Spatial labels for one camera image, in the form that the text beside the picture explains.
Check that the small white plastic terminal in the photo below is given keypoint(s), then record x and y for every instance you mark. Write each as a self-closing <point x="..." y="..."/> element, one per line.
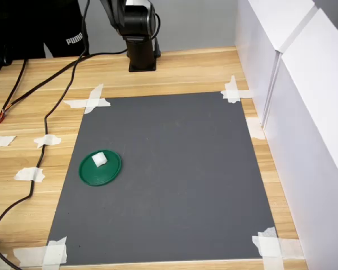
<point x="99" y="159"/>

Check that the round green lid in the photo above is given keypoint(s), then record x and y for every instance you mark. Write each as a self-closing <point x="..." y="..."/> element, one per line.
<point x="101" y="175"/>

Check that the dark grey mat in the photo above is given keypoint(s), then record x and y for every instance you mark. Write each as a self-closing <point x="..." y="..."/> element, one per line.
<point x="171" y="182"/>

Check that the white tape on mat corner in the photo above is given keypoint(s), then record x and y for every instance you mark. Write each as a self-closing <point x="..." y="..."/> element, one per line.
<point x="55" y="253"/>
<point x="232" y="94"/>
<point x="270" y="247"/>

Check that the crossed white tape strips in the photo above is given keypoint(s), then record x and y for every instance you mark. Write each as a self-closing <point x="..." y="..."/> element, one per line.
<point x="93" y="102"/>

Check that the white tape on mat edge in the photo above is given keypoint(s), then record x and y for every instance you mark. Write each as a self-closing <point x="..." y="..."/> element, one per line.
<point x="256" y="129"/>

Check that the white partition panel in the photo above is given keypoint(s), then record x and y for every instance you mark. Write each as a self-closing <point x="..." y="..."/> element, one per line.
<point x="312" y="140"/>
<point x="253" y="56"/>

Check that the person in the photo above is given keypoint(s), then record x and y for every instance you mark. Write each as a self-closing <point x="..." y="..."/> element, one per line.
<point x="70" y="25"/>

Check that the small loose white tape piece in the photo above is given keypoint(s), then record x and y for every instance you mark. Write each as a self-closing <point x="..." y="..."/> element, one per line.
<point x="2" y="140"/>

